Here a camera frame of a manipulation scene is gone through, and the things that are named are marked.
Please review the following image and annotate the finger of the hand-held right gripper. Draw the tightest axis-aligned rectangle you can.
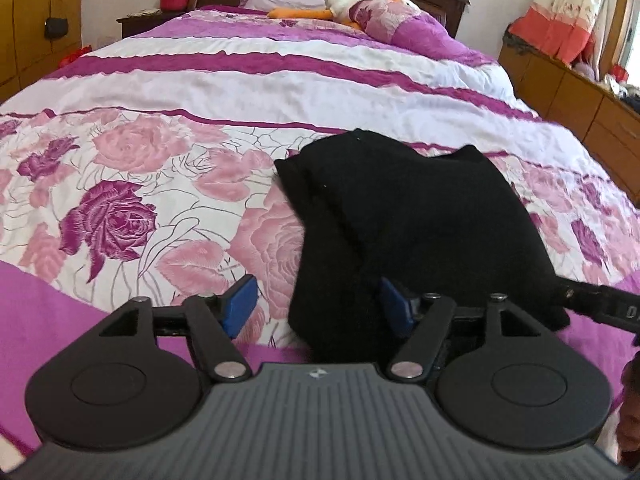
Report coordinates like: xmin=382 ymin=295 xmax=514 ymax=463
xmin=552 ymin=277 xmax=640 ymax=333

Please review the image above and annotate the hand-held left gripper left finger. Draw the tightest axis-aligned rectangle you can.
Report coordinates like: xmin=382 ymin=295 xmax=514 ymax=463
xmin=97 ymin=275 xmax=259 ymax=381

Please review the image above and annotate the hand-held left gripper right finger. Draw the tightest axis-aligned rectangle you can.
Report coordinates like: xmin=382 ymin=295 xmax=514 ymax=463
xmin=378 ymin=277 xmax=543 ymax=381

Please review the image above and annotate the black garment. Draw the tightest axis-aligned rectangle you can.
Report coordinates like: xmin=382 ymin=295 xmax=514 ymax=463
xmin=274 ymin=129 xmax=571 ymax=363

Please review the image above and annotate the small black shoulder bag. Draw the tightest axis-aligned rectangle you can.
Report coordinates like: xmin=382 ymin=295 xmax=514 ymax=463
xmin=44 ymin=0 xmax=70 ymax=40

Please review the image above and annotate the low wooden cabinet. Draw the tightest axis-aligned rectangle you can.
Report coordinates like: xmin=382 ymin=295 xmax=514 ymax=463
xmin=497 ymin=35 xmax=640 ymax=203

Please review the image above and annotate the purple floral bed blanket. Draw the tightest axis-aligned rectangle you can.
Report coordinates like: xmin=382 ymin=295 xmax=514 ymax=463
xmin=0 ymin=5 xmax=640 ymax=461

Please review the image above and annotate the folded purple floral quilt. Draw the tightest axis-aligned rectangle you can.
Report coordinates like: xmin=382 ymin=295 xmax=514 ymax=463
xmin=350 ymin=0 xmax=501 ymax=68

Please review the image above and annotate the cream and coral curtain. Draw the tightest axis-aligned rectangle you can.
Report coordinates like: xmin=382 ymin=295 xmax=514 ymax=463
xmin=510 ymin=0 xmax=621 ymax=66

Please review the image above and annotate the dark wooden nightstand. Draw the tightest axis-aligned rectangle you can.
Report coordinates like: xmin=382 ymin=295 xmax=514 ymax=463
xmin=116 ymin=10 xmax=187 ymax=39

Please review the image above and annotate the red bag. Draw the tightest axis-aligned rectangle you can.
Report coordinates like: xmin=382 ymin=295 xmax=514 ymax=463
xmin=59 ymin=45 xmax=93 ymax=68

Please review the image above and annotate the white and orange plush toy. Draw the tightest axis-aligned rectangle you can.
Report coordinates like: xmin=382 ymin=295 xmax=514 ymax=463
xmin=267 ymin=0 xmax=421 ymax=28

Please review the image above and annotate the wooden wardrobe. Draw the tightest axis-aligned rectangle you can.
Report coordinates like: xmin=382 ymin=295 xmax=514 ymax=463
xmin=0 ymin=0 xmax=83 ymax=103

